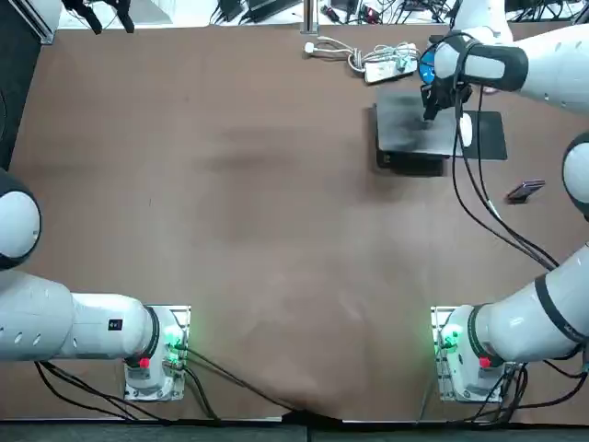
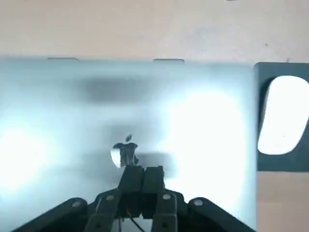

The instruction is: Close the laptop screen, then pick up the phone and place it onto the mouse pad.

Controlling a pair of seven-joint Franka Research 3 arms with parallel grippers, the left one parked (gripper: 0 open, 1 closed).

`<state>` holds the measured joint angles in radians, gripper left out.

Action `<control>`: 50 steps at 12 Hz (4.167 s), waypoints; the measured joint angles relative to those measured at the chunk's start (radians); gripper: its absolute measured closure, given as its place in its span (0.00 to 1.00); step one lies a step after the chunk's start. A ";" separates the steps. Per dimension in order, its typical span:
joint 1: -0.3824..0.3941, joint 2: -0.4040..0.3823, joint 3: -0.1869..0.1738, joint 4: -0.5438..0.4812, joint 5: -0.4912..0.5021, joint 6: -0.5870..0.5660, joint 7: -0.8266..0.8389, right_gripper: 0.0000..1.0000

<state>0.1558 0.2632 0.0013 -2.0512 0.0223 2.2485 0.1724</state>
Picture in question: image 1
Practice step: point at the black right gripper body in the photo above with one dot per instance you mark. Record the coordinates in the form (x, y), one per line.
(450, 94)

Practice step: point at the silver grey laptop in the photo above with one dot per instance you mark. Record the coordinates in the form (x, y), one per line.
(400, 133)

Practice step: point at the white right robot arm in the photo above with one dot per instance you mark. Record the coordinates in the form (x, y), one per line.
(552, 69)

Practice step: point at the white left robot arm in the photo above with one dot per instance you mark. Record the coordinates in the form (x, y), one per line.
(92, 331)

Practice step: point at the white computer mouse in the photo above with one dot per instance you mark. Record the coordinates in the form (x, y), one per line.
(466, 131)

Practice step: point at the black mouse pad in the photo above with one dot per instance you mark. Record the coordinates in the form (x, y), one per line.
(490, 138)

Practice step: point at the white plug adapter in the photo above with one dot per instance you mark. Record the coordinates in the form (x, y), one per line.
(406, 63)

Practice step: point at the white power strip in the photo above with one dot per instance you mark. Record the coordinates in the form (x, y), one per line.
(382, 71)

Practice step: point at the black dongle red light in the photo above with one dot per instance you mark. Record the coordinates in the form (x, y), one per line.
(331, 14)
(372, 14)

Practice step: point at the black power adapter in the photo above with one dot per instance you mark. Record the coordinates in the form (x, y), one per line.
(232, 9)

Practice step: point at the grey power adapter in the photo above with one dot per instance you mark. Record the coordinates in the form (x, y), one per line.
(271, 7)

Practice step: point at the aluminium frame bar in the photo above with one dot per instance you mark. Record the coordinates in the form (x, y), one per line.
(43, 32)

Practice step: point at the aluminium frame post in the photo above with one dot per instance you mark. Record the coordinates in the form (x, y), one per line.
(309, 16)

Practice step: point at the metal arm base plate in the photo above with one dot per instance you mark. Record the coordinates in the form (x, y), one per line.
(442, 317)
(181, 313)

